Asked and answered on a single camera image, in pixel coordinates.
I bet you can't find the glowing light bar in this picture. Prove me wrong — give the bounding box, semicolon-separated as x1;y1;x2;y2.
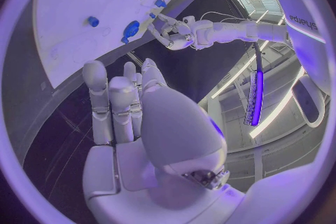
242;69;265;127

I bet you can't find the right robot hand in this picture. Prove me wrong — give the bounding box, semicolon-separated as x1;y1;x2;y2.
82;58;250;224

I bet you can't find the blue gear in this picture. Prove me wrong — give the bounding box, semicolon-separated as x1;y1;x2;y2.
122;20;141;39

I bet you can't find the white cable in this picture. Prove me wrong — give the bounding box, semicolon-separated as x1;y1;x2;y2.
200;11;248;23

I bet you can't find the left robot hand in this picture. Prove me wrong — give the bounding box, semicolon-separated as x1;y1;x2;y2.
146;13;194;52

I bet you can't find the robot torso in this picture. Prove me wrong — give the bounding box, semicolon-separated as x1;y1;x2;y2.
267;0;336;130

